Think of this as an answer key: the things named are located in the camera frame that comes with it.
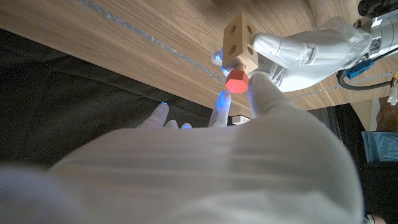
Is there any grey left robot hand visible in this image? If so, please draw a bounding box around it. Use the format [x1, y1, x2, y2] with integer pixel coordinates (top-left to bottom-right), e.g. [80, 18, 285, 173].
[211, 17, 374, 93]

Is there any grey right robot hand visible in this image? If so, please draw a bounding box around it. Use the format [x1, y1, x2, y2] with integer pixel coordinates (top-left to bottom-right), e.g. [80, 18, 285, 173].
[0, 73, 365, 224]

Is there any wooden block with holes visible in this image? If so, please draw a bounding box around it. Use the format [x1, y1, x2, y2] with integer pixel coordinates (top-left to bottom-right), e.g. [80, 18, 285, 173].
[221, 12, 260, 74]

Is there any red-headed wooden screw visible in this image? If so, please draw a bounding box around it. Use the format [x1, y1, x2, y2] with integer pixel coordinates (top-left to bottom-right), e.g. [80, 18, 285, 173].
[224, 63, 250, 95]

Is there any white power strip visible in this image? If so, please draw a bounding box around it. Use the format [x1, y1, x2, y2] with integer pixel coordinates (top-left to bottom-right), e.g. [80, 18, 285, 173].
[231, 114, 251, 126]

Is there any white pillar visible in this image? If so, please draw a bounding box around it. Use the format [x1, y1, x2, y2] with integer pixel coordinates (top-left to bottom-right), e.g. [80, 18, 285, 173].
[350, 98, 379, 132]

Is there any person's bare leg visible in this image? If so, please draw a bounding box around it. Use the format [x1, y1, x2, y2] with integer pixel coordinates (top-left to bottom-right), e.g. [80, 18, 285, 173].
[375, 96, 398, 133]

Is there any black backdrop curtain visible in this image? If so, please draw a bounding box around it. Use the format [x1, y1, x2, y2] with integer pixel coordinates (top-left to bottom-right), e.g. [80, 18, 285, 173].
[0, 27, 252, 170]

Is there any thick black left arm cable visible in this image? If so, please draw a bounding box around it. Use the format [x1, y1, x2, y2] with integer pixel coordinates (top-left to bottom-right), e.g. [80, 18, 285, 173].
[336, 69, 398, 92]

